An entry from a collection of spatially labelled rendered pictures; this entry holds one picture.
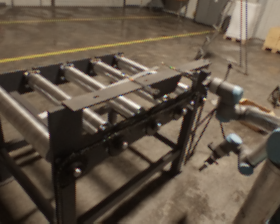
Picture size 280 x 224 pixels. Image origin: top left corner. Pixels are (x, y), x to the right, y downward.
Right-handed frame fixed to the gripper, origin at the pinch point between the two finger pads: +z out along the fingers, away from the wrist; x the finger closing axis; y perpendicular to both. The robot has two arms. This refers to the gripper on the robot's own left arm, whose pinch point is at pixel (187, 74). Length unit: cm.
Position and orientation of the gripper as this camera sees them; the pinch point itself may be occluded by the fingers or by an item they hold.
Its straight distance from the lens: 145.4
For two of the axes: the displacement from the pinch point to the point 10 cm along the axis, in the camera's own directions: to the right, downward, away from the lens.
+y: 6.5, -2.9, 7.1
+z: -7.5, -4.1, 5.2
